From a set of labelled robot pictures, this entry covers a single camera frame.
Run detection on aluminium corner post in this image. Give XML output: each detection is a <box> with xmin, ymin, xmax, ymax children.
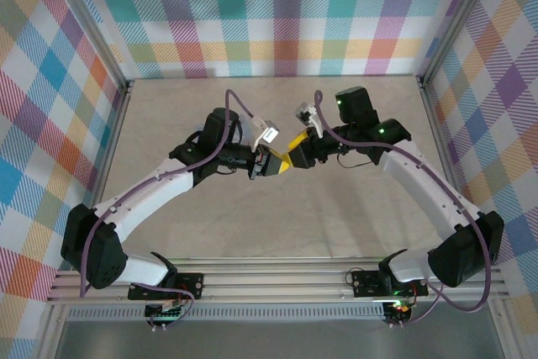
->
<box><xmin>40</xmin><ymin>0</ymin><xmax>132</xmax><ymax>92</ymax></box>
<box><xmin>419</xmin><ymin>0</ymin><xmax>506</xmax><ymax>87</ymax></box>

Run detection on aluminium side rail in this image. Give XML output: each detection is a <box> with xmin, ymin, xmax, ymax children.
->
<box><xmin>415</xmin><ymin>77</ymin><xmax>484</xmax><ymax>266</ymax></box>
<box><xmin>73</xmin><ymin>80</ymin><xmax>134</xmax><ymax>272</ymax></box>

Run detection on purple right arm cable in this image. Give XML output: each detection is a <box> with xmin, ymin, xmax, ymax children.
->
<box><xmin>313</xmin><ymin>89</ymin><xmax>493</xmax><ymax>329</ymax></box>

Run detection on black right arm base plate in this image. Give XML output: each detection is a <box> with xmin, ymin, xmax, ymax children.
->
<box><xmin>351</xmin><ymin>269</ymin><xmax>429</xmax><ymax>298</ymax></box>

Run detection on controller circuit board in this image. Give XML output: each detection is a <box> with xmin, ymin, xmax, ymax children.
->
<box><xmin>145</xmin><ymin>302</ymin><xmax>186</xmax><ymax>326</ymax></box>
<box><xmin>382</xmin><ymin>299</ymin><xmax>415</xmax><ymax>326</ymax></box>

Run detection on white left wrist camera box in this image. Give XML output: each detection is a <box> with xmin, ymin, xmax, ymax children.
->
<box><xmin>247</xmin><ymin>117</ymin><xmax>282</xmax><ymax>150</ymax></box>

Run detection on aluminium frame rails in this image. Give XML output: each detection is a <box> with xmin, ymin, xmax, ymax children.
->
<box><xmin>45</xmin><ymin>256</ymin><xmax>510</xmax><ymax>305</ymax></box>

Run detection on left controller circuit board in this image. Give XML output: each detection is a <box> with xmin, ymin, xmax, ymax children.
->
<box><xmin>145</xmin><ymin>302</ymin><xmax>186</xmax><ymax>326</ymax></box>

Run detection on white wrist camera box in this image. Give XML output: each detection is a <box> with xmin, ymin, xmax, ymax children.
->
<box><xmin>247</xmin><ymin>117</ymin><xmax>282</xmax><ymax>150</ymax></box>
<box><xmin>293</xmin><ymin>100</ymin><xmax>325</xmax><ymax>140</ymax></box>

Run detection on aluminium frame leg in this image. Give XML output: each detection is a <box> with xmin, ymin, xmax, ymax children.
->
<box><xmin>37</xmin><ymin>304</ymin><xmax>71</xmax><ymax>359</ymax></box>
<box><xmin>489</xmin><ymin>298</ymin><xmax>525</xmax><ymax>359</ymax></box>

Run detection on grey metal panel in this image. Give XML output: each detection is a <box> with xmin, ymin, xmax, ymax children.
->
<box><xmin>54</xmin><ymin>319</ymin><xmax>505</xmax><ymax>359</ymax></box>

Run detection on thin black wire loop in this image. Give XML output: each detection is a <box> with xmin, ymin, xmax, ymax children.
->
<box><xmin>345</xmin><ymin>266</ymin><xmax>367</xmax><ymax>288</ymax></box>

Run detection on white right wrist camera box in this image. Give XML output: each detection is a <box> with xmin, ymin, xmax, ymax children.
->
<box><xmin>293</xmin><ymin>100</ymin><xmax>325</xmax><ymax>140</ymax></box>

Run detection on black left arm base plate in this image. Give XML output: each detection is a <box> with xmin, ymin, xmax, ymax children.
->
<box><xmin>127</xmin><ymin>272</ymin><xmax>205</xmax><ymax>302</ymax></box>

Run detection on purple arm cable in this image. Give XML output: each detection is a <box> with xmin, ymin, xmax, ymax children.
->
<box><xmin>313</xmin><ymin>89</ymin><xmax>493</xmax><ymax>329</ymax></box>
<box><xmin>79</xmin><ymin>89</ymin><xmax>257</xmax><ymax>329</ymax></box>

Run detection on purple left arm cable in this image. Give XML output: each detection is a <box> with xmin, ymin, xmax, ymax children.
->
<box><xmin>79</xmin><ymin>89</ymin><xmax>257</xmax><ymax>329</ymax></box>

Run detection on right controller circuit board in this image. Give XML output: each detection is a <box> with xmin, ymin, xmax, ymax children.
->
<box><xmin>382</xmin><ymin>299</ymin><xmax>415</xmax><ymax>326</ymax></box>

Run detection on grey slotted cable duct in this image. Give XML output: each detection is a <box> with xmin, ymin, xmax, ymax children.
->
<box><xmin>66</xmin><ymin>307</ymin><xmax>386</xmax><ymax>321</ymax></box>

